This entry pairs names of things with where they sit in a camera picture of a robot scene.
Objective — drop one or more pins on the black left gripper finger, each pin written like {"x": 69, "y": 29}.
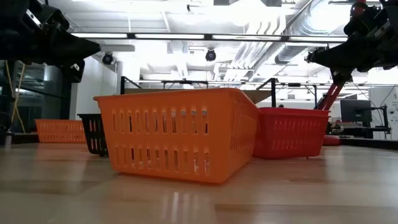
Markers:
{"x": 68, "y": 40}
{"x": 66, "y": 56}

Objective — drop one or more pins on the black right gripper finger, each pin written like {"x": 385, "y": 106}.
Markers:
{"x": 340, "y": 62}
{"x": 339, "y": 50}

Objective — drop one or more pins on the orange plastic basket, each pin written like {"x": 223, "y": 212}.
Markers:
{"x": 59, "y": 130}
{"x": 174, "y": 102}

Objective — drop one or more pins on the black plastic basket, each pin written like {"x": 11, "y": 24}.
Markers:
{"x": 93, "y": 133}

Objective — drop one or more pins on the red plastic basket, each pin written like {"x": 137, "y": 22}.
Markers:
{"x": 292, "y": 133}

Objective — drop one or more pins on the red desk lamp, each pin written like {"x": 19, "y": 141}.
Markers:
{"x": 331, "y": 96}

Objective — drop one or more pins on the black round ceiling fixture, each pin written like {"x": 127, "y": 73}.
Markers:
{"x": 210, "y": 55}
{"x": 107, "y": 58}

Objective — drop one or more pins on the dark glass partition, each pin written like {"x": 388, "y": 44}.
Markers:
{"x": 46, "y": 93}

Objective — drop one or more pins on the black computer monitor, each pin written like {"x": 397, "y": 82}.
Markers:
{"x": 356, "y": 112}

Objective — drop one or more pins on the white cabinet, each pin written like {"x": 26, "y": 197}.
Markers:
{"x": 393, "y": 105}

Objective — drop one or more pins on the overhead LED light bar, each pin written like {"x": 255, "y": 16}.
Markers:
{"x": 208, "y": 36}

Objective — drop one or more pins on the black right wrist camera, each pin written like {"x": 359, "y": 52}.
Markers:
{"x": 342, "y": 75}

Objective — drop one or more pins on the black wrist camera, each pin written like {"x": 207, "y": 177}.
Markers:
{"x": 342, "y": 75}
{"x": 74, "y": 73}

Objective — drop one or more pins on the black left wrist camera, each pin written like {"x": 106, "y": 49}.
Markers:
{"x": 74, "y": 73}

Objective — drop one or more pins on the silver ceiling air duct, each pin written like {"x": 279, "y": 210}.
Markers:
{"x": 292, "y": 53}

